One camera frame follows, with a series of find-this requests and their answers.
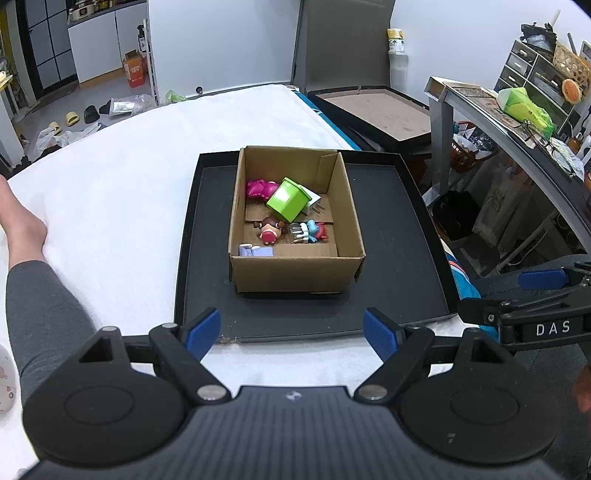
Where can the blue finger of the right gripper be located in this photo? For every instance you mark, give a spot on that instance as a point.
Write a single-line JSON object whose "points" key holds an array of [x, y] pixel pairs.
{"points": [[551, 279]]}

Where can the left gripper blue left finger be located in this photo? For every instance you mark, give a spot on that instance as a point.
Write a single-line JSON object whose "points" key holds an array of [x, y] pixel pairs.
{"points": [[179, 351]]}

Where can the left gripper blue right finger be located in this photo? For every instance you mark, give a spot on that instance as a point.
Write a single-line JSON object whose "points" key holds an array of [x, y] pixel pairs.
{"points": [[403, 352]]}

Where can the purple elephant cube toy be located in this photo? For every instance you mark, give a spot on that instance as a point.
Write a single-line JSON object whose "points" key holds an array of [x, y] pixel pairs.
{"points": [[249, 250]]}

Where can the red crab jar figurine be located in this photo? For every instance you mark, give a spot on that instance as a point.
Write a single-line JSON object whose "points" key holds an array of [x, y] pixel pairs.
{"points": [[309, 232]]}

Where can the brown haired doll figurine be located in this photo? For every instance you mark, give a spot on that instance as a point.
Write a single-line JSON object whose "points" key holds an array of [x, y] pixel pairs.
{"points": [[270, 230]]}

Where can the brown cardboard box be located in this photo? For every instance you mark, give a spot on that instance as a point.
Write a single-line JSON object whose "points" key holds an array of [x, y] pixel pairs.
{"points": [[319, 268]]}

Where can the white power adapter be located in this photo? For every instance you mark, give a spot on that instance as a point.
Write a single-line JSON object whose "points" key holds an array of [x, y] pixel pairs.
{"points": [[314, 201]]}

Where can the pink bear figurine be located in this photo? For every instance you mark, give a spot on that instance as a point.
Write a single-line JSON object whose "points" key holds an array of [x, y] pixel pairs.
{"points": [[260, 189]]}

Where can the green hexagonal box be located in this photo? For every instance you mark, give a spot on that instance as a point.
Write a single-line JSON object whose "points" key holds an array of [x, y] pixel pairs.
{"points": [[289, 200]]}

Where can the black shallow tray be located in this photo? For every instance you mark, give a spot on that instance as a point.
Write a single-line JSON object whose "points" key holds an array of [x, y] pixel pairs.
{"points": [[378, 247]]}

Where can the person left leg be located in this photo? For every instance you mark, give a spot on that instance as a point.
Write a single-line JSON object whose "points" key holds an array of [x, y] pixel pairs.
{"points": [[46, 323]]}

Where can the white bed sheet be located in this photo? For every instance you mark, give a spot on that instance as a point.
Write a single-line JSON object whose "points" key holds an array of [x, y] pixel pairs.
{"points": [[114, 204]]}

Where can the green tissue pack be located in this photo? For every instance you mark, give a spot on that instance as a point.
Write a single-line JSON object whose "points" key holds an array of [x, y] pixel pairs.
{"points": [[516, 103]]}

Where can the grey drawer organizer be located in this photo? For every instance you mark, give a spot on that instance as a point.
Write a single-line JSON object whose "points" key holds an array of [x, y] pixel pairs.
{"points": [[524, 67]]}

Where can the black framed brown board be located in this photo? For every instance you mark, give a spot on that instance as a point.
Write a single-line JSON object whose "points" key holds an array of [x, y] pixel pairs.
{"points": [[377, 118]]}

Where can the orange cardboard box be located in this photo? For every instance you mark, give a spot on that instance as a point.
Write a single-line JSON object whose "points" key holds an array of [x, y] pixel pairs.
{"points": [[134, 68]]}

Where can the white kitchen cabinet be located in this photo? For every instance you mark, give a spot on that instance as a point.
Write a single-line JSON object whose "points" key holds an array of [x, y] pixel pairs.
{"points": [[100, 41]]}

